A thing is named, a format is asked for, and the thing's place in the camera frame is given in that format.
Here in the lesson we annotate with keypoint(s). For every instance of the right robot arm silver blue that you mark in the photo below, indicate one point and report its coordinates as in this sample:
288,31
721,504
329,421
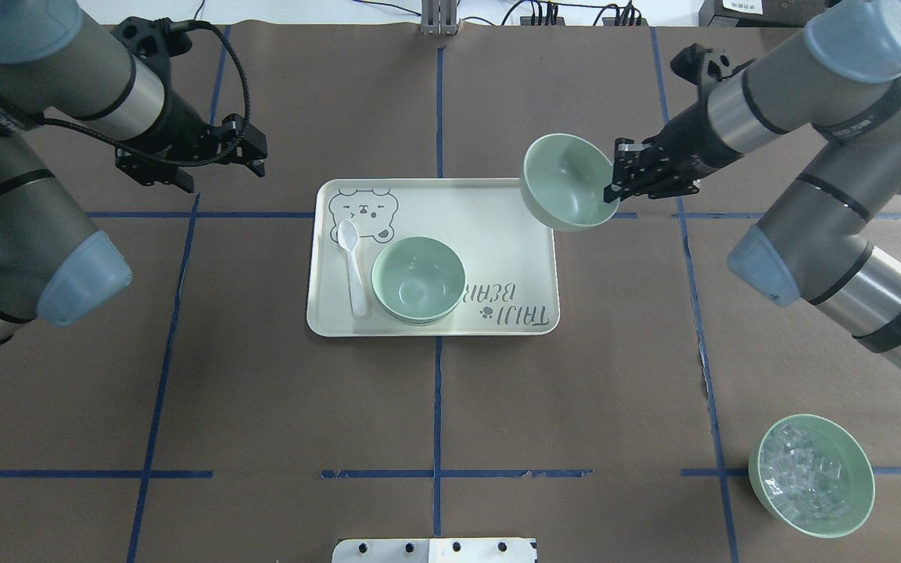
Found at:
841,74

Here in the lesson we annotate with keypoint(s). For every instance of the green bowl with ice cubes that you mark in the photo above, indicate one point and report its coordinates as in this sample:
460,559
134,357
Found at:
813,475

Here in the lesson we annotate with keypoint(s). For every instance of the white plastic spoon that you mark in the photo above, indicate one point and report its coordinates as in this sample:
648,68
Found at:
349,239

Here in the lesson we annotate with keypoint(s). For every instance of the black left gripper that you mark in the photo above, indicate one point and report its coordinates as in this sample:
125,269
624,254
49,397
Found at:
186,130

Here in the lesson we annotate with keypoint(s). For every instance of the green bowl on tray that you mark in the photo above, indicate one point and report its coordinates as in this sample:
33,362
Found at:
406,319

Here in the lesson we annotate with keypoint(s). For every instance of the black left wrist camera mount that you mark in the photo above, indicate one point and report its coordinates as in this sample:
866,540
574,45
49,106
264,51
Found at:
154,42

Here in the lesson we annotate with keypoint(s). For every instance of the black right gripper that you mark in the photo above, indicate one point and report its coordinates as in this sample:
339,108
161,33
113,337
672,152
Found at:
683,139

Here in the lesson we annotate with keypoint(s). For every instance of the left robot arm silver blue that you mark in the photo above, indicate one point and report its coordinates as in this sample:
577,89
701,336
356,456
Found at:
59,67

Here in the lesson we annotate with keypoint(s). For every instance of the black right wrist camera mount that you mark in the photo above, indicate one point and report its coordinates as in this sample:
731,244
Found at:
706,68

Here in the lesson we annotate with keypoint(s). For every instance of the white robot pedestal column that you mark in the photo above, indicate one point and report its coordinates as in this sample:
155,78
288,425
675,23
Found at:
461,549

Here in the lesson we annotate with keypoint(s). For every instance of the black power strip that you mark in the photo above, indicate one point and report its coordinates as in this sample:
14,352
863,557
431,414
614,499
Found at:
560,14

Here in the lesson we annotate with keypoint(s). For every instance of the black computer box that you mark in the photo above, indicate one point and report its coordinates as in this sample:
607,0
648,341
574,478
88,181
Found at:
783,14

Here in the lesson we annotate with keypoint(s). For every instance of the cream bear tray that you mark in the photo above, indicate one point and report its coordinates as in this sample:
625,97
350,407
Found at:
510,283

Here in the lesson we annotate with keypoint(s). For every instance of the aluminium frame post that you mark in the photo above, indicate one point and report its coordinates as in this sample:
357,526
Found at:
439,17

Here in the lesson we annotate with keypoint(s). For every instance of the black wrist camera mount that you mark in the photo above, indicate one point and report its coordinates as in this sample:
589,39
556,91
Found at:
154,42
706,68

